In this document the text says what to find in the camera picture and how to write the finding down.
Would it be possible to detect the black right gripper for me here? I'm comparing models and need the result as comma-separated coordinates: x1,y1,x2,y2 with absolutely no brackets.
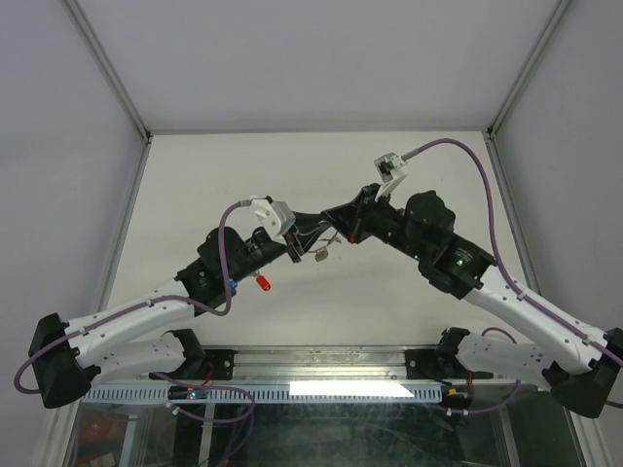
319,184,428,265

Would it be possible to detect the metal keyring with clips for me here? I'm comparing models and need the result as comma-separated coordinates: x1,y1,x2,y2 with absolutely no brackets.
310,231,342,263

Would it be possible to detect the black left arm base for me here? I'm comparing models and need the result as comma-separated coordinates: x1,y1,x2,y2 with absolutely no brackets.
158,329,236,381

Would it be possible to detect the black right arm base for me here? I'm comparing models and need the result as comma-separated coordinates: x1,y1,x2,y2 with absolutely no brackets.
404,327,470,384

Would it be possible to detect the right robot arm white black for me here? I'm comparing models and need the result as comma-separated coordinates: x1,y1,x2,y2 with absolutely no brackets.
322,184,622,418

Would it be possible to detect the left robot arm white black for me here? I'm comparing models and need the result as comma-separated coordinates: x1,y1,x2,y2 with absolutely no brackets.
14,207,330,409

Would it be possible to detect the key with red tag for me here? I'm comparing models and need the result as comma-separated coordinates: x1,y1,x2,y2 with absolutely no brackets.
255,273,272,292

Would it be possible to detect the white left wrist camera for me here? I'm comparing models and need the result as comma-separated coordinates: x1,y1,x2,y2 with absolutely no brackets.
249,198,296,245

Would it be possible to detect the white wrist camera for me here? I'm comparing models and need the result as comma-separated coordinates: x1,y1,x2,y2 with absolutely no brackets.
249,198,296,245
374,153,408,200

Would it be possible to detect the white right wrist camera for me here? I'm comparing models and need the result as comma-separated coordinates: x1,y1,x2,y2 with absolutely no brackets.
374,153,408,200

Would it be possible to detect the aluminium mounting rail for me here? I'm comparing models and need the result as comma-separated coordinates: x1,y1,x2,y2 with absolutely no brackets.
145,343,583,385

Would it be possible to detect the white slotted cable duct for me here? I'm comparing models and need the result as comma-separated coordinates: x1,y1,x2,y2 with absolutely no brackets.
82,380,443,406

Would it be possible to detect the right aluminium frame post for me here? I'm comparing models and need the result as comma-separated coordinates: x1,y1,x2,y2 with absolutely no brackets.
482,0,576,292

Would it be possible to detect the aluminium frame post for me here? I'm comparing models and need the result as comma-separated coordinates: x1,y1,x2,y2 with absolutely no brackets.
482,0,576,292
60,0,153,311

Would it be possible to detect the left aluminium frame post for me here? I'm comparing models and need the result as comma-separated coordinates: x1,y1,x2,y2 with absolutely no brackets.
60,0,153,311

